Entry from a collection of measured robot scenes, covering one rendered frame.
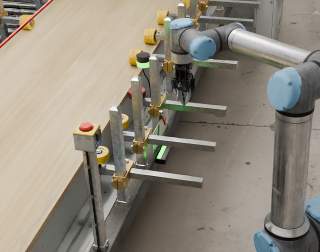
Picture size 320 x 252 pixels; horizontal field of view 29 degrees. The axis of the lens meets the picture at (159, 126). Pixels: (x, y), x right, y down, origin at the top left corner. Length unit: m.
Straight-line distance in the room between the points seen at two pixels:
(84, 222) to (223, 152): 1.62
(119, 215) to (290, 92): 0.96
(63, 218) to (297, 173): 0.97
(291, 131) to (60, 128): 1.10
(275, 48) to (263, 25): 2.94
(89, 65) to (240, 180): 1.21
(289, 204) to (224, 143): 2.06
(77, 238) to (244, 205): 1.35
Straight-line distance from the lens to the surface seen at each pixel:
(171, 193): 3.68
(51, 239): 2.42
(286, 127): 1.90
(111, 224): 2.43
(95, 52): 3.25
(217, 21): 3.43
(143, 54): 2.72
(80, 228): 2.56
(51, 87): 2.97
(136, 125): 2.58
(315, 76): 1.86
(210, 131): 4.20
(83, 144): 2.03
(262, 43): 2.18
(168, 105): 2.84
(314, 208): 2.25
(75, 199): 2.58
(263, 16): 5.03
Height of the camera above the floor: 2.30
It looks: 33 degrees down
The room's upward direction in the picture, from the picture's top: 3 degrees counter-clockwise
